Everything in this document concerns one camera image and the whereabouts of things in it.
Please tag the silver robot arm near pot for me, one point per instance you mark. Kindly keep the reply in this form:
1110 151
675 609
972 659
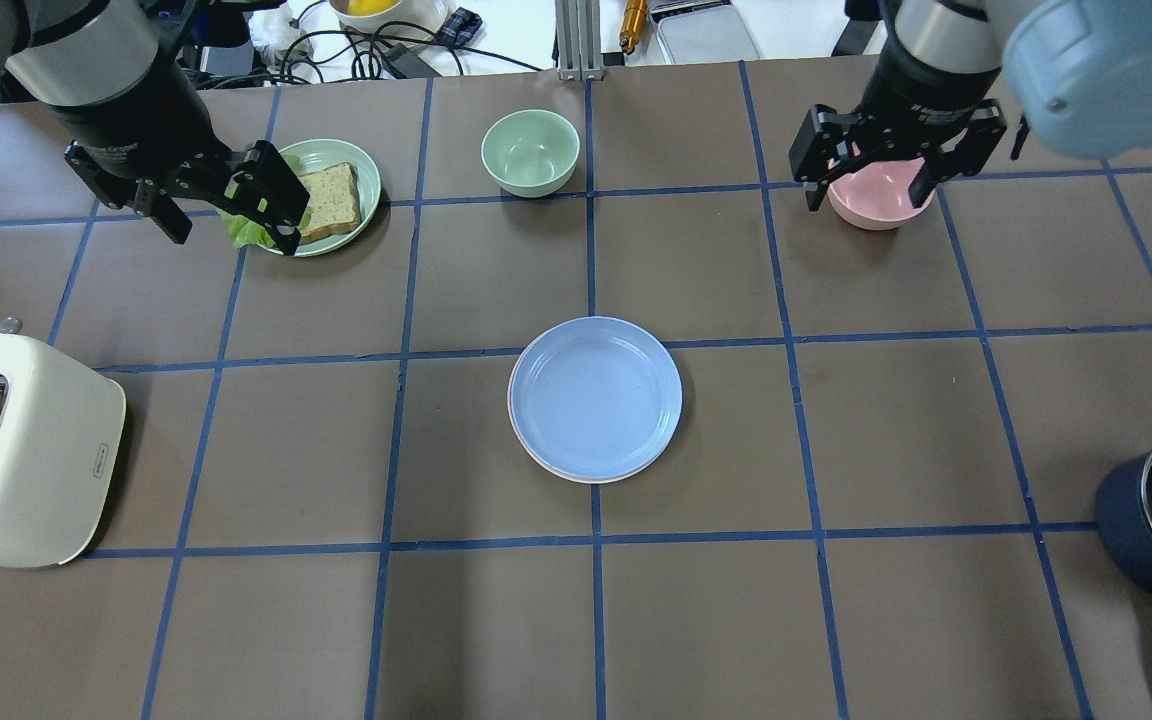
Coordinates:
1080 70

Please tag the green bowl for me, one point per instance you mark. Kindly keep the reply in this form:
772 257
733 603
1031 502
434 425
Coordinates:
531 153

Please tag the bread slice on plate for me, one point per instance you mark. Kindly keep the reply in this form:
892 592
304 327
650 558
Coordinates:
333 204

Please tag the pink bowl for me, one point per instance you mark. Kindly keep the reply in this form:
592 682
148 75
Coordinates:
877 197

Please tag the black gripper near toaster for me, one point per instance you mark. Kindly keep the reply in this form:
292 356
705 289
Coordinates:
141 125

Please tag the green lettuce leaf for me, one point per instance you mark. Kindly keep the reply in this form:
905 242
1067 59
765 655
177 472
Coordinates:
266 210

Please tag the yellow toy lemon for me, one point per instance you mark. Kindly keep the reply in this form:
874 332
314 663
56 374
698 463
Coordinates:
366 8

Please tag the silver robot arm near toaster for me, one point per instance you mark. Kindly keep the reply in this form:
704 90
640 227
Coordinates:
75 52

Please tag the aluminium frame post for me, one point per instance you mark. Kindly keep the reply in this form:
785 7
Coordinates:
579 40

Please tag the blue plate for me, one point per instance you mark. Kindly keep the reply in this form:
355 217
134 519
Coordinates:
595 357

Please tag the white toaster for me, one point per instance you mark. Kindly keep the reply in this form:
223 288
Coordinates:
61 424

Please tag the beige bowl with toy fruit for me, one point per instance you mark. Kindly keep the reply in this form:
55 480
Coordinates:
393 18

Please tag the green plate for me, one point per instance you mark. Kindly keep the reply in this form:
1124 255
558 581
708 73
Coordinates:
319 153

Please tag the black gripper near pot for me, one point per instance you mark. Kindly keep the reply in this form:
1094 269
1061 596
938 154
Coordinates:
921 88

